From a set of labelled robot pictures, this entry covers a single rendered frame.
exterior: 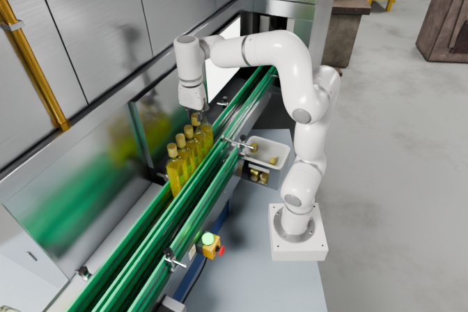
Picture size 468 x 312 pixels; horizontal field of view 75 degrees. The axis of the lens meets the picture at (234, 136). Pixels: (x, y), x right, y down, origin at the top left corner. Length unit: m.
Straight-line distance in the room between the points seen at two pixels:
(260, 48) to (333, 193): 2.06
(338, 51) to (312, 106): 3.54
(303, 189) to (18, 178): 0.82
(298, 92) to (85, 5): 0.60
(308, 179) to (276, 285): 0.55
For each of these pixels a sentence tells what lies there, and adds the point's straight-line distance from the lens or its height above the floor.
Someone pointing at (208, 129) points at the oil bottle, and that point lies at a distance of 1.31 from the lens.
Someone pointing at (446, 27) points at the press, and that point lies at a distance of 4.94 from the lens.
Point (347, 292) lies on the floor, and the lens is 2.35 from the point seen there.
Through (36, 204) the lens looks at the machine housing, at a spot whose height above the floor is 1.41.
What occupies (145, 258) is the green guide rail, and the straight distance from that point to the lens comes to 1.16.
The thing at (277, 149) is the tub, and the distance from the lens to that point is 1.61.
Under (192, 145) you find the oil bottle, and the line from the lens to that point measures 1.23.
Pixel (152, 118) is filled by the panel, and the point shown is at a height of 1.38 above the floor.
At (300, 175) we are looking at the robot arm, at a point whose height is 1.27.
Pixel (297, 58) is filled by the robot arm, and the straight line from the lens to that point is 0.83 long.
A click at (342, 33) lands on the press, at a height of 0.50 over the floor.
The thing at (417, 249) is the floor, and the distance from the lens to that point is 2.70.
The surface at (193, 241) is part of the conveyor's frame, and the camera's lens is 1.22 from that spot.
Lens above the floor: 2.10
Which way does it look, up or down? 42 degrees down
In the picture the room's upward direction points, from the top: 1 degrees counter-clockwise
